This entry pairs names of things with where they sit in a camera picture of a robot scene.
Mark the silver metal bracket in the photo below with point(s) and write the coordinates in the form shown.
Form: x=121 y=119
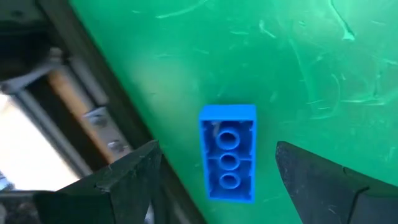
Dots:
x=102 y=130

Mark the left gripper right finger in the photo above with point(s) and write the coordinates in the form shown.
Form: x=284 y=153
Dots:
x=326 y=193

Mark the blue building block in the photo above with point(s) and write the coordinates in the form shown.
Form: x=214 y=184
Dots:
x=228 y=118

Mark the black table border frame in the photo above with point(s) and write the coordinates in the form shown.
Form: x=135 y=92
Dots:
x=116 y=90

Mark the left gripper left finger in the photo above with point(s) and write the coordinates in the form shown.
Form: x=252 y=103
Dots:
x=124 y=186

